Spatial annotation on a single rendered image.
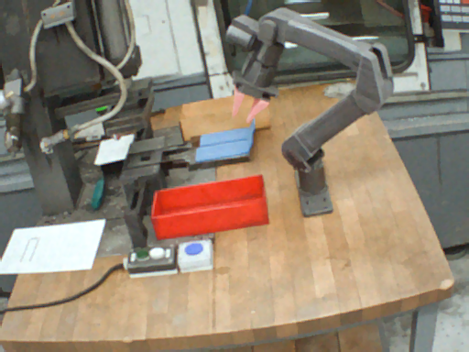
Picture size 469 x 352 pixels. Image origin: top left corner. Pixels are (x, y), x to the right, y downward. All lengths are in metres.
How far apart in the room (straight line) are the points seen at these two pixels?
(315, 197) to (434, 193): 1.06
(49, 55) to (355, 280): 0.88
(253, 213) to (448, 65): 1.11
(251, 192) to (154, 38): 0.84
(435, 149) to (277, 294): 1.28
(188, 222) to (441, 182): 1.28
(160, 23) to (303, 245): 1.08
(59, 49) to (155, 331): 0.71
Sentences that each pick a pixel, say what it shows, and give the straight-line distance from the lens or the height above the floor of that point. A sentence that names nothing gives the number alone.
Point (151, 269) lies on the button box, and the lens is 1.31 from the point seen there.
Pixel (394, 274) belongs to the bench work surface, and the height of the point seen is 0.90.
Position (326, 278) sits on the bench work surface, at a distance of 1.21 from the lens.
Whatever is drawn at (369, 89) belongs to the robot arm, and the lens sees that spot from 1.23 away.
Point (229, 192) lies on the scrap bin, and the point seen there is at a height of 0.93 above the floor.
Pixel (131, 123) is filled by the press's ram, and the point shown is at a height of 1.12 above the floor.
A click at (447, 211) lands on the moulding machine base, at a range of 2.50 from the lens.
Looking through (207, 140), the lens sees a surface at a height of 0.92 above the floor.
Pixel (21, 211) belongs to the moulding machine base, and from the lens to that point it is 2.60.
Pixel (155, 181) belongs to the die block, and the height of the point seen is 0.96.
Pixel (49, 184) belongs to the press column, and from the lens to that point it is 1.64.
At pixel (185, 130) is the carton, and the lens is 1.82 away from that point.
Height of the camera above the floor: 1.66
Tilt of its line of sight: 28 degrees down
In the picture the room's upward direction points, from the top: 11 degrees counter-clockwise
